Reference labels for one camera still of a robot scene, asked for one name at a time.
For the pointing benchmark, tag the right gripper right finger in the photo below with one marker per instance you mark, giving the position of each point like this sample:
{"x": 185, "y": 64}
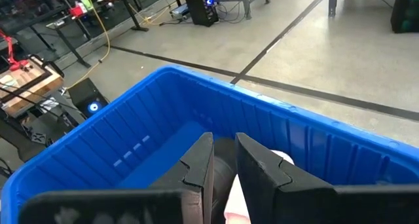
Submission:
{"x": 268, "y": 191}

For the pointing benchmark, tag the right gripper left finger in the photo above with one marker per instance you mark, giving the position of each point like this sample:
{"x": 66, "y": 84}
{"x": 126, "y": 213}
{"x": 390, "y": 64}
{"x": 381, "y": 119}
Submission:
{"x": 196, "y": 184}

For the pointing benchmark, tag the black slide sandal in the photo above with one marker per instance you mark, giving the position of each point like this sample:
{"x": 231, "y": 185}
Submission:
{"x": 224, "y": 171}

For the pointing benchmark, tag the pink slide sandal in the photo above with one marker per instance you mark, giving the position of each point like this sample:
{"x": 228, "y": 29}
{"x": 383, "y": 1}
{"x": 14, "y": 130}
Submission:
{"x": 236, "y": 201}

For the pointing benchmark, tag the blue plastic bin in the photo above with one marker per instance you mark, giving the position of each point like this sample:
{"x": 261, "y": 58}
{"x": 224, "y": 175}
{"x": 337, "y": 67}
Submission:
{"x": 311, "y": 142}

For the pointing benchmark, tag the black computer tower blue lights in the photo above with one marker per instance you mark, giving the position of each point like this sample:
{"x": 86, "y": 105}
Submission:
{"x": 82, "y": 93}

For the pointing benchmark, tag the silver flat box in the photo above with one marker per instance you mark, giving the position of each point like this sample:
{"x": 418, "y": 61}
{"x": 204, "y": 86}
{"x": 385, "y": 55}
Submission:
{"x": 180, "y": 11}

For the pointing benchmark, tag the black standing desk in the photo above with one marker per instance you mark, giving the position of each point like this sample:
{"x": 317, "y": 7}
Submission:
{"x": 134, "y": 16}

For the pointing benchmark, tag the wood-topped station table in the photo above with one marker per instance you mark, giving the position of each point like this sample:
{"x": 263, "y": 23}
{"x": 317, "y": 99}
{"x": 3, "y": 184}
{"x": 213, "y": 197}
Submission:
{"x": 32, "y": 89}

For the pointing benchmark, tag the small red box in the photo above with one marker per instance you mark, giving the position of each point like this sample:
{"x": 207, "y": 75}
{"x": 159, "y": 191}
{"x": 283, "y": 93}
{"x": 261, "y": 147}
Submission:
{"x": 77, "y": 11}

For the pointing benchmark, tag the green white bottle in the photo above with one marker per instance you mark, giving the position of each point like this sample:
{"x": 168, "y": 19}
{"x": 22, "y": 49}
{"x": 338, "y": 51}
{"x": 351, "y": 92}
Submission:
{"x": 86, "y": 2}

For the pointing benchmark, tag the black aluminium table frame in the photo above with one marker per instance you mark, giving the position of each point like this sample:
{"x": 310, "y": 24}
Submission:
{"x": 38, "y": 138}

